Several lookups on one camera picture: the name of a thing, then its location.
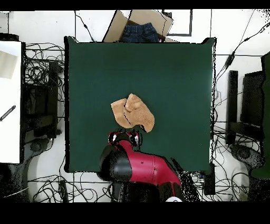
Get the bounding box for peach terry towel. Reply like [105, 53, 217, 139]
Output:
[110, 93, 155, 133]

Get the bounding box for brown cardboard box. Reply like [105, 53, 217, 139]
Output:
[102, 9, 180, 43]

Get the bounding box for white side table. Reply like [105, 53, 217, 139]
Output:
[0, 41, 22, 164]

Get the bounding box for black cable with inline plug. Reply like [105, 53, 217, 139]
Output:
[74, 10, 96, 42]

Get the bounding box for black office chair base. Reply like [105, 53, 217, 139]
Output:
[229, 143, 265, 170]

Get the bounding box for black power strip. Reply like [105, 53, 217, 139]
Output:
[59, 179, 69, 202]

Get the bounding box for black striped tool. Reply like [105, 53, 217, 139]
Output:
[0, 105, 17, 122]

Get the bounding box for blue denim jeans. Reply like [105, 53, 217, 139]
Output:
[120, 22, 160, 43]

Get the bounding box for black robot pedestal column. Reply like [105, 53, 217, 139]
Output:
[112, 182, 161, 202]

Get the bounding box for black cable power adaptor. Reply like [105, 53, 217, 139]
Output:
[224, 51, 236, 69]

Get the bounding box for grey office chair base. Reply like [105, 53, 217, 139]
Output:
[8, 136, 52, 202]

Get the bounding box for black flat panel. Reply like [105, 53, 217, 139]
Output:
[240, 70, 265, 127]

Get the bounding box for dark green table cloth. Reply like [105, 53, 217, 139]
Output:
[64, 36, 217, 173]

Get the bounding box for black equipment rack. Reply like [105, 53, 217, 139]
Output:
[21, 61, 62, 144]

